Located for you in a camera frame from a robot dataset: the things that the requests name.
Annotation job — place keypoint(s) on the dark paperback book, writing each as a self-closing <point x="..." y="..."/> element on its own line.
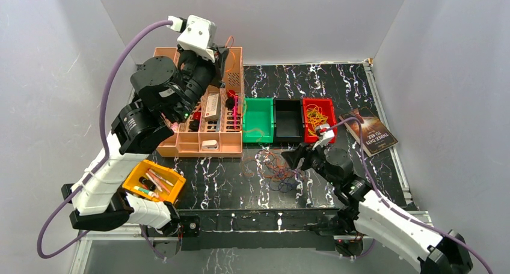
<point x="375" y="135"/>

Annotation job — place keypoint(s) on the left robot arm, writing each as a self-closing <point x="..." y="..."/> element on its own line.
<point x="166" y="91"/>

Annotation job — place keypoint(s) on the white cardboard box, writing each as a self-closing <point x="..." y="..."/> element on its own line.
<point x="212" y="107"/>

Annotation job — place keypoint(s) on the yellow tray with pens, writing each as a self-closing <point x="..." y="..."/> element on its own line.
<point x="154" y="182"/>

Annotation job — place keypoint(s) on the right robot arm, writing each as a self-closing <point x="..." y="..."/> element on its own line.
<point x="367" y="213"/>

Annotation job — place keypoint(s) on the red storage bin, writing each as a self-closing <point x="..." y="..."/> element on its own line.
<point x="317" y="112"/>

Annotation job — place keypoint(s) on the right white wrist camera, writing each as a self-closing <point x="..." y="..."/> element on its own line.
<point x="325" y="134"/>

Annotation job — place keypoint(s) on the beige plastic file organizer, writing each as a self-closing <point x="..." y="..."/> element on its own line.
<point x="188" y="144"/>

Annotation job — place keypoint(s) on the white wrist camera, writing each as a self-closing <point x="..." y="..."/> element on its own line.
<point x="325" y="134"/>
<point x="196" y="34"/>

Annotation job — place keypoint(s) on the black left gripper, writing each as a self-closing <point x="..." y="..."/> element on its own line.
<point x="219" y="63"/>

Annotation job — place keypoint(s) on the black storage bin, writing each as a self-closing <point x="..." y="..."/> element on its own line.
<point x="289" y="124"/>

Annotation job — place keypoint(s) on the red and black stamp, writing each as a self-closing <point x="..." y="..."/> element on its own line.
<point x="194" y="123"/>

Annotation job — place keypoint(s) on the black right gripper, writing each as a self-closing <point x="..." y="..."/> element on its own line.
<point x="303" y="150"/>

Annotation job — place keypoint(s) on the green storage bin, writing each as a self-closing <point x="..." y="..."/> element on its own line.
<point x="258" y="122"/>

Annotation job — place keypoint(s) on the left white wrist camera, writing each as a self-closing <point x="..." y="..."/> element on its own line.
<point x="196" y="34"/>

